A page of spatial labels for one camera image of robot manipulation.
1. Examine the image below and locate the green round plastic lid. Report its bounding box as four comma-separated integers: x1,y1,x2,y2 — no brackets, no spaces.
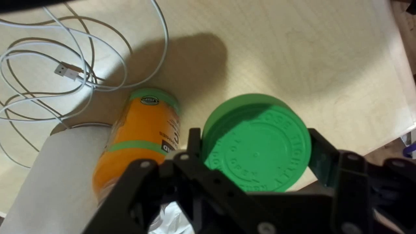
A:
201,93,312,193

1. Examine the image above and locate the white crumpled wrapper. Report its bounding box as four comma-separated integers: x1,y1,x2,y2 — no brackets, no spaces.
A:
149,201,195,234

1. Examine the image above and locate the white cable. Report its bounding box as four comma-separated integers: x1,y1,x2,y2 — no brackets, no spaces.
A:
0,0,169,169

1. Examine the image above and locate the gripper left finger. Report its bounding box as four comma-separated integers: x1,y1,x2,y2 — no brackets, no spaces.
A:
83,128,249,234

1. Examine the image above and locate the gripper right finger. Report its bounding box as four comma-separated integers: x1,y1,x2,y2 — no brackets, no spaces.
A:
307,128,416,234

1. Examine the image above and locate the white paper roll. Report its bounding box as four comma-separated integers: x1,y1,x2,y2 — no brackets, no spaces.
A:
0,124,113,234

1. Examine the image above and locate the orange bottle with green bands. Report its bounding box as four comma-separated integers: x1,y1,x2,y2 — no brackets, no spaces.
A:
92,87,181,210

